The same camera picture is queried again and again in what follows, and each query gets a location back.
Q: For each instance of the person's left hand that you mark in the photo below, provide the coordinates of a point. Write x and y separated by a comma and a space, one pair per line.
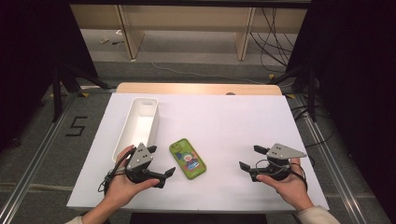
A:
123, 189

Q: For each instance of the white storage box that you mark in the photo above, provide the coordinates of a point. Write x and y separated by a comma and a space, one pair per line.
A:
138, 124

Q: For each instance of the yellow tape piece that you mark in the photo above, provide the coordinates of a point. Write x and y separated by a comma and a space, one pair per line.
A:
83, 94
291, 96
271, 76

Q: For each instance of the aluminium floor rail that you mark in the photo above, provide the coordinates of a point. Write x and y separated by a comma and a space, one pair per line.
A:
330, 155
34, 155

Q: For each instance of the small white floor object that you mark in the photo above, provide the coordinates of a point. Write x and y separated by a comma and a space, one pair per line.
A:
104, 40

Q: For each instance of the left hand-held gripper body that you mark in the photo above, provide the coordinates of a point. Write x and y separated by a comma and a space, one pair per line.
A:
140, 157

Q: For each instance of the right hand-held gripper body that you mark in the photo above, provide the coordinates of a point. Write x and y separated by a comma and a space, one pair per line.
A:
281, 151

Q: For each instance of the person's right hand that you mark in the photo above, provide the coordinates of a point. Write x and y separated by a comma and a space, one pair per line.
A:
292, 189

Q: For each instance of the black curtain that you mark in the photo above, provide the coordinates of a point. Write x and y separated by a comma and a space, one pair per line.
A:
358, 62
28, 46

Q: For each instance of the green cartoon phone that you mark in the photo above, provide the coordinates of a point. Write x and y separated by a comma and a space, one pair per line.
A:
187, 159

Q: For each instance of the small dark floor object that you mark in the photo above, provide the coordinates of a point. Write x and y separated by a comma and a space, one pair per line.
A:
117, 42

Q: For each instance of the white table cover sheet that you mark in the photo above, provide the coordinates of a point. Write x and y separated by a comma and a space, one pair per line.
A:
224, 124

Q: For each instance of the beige wooden shelf unit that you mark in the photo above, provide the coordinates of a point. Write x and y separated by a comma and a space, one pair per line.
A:
186, 18

